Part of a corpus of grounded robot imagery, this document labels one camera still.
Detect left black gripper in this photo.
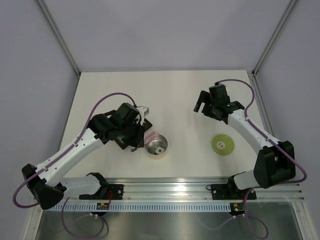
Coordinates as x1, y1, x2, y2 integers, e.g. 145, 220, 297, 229
118, 119, 146, 148

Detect pink metal tongs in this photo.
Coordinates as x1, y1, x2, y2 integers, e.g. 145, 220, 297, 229
130, 130, 159, 153

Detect steel round bowl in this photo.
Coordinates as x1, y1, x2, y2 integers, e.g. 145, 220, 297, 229
144, 134, 168, 160

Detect sushi roll piece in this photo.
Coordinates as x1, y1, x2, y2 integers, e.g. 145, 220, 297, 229
154, 146, 166, 155

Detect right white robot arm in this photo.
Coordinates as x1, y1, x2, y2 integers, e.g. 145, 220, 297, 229
193, 83, 296, 198

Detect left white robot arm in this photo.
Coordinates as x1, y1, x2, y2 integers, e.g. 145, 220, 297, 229
21, 103, 149, 210

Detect black teal lunch tray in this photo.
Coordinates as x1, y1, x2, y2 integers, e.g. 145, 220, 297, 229
114, 119, 153, 150

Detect green round lid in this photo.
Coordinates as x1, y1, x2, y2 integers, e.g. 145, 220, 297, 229
211, 134, 235, 156

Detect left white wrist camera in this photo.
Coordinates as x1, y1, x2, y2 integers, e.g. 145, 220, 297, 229
137, 106, 150, 117

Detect aluminium mounting rail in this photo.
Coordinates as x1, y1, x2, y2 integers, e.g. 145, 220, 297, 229
33, 176, 305, 202

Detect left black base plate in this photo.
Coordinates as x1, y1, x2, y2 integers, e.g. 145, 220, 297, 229
78, 183, 125, 201

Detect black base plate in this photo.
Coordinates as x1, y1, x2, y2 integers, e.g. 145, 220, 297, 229
206, 183, 257, 200
78, 183, 125, 201

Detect white slotted cable duct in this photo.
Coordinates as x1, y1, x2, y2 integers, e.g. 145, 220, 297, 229
50, 201, 231, 213

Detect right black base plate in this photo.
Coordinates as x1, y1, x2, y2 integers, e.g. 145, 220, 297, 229
206, 183, 257, 200

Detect right aluminium frame post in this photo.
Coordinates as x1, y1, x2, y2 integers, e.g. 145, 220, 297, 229
252, 0, 300, 78

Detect aluminium frame post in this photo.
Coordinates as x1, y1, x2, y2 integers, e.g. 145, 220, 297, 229
34, 0, 81, 80
252, 0, 300, 78

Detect left aluminium frame post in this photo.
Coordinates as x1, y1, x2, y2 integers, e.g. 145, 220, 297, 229
34, 0, 81, 80

